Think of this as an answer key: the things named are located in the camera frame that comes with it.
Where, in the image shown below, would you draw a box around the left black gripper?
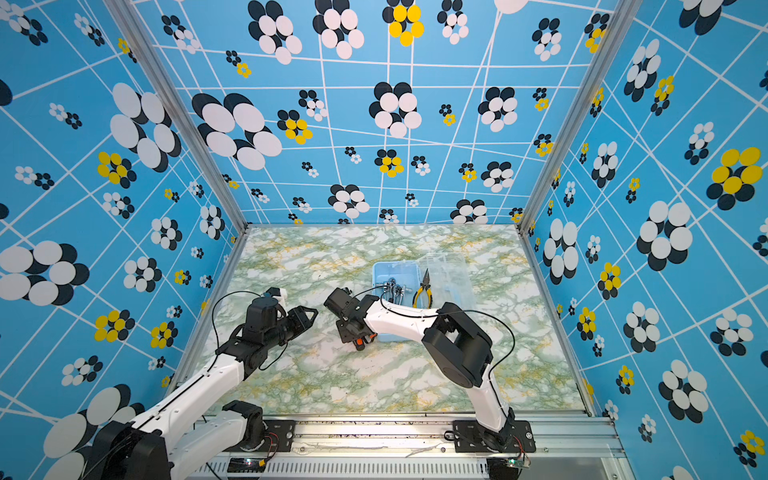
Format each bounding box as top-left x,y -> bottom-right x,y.
264,305 -> 318,351

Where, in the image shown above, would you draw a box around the yellow-handled pliers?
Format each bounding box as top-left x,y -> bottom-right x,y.
412,269 -> 433,309

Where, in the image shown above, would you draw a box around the chrome ratchet wrench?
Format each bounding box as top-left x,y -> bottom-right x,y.
382,277 -> 405,305

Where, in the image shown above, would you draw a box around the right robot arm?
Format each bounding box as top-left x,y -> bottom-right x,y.
324,288 -> 515,452

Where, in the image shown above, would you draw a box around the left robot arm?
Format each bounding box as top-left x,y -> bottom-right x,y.
80,289 -> 318,479

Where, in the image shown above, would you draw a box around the left green circuit board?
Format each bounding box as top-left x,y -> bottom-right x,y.
227,457 -> 267,474

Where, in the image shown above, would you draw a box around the green circuit board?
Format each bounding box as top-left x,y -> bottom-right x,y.
227,457 -> 267,474
486,458 -> 531,480

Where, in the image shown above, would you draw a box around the right green circuit board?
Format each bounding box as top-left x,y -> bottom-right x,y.
486,458 -> 531,480

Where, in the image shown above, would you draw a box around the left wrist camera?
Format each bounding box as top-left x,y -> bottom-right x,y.
263,287 -> 287,302

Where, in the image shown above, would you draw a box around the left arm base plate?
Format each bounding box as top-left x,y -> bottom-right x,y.
226,419 -> 297,453

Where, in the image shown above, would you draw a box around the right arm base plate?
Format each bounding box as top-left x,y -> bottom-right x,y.
446,420 -> 537,454

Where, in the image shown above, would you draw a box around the aluminium front rail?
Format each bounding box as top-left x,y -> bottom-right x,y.
185,412 -> 635,479

